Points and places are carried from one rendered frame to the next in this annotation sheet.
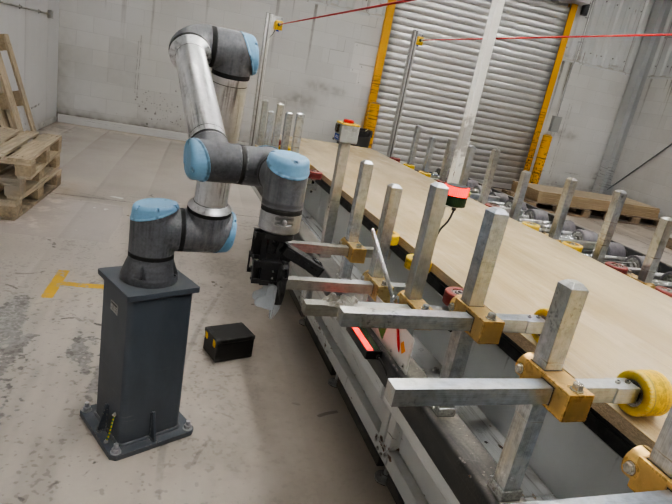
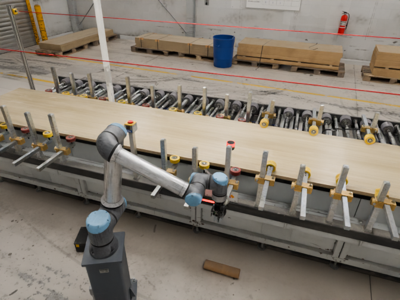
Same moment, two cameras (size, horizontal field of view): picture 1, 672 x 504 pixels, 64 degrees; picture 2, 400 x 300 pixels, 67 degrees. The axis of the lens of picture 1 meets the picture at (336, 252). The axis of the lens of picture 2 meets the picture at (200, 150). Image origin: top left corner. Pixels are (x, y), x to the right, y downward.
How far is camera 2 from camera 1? 1.64 m
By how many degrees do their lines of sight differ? 49
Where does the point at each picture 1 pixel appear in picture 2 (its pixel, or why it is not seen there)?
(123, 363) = (122, 284)
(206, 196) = (117, 197)
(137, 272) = (109, 249)
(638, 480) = (335, 196)
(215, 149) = (200, 191)
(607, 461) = not seen: hidden behind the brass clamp
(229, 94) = not seen: hidden behind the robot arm
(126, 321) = (119, 269)
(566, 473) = (286, 196)
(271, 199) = (223, 193)
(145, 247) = (109, 238)
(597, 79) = not seen: outside the picture
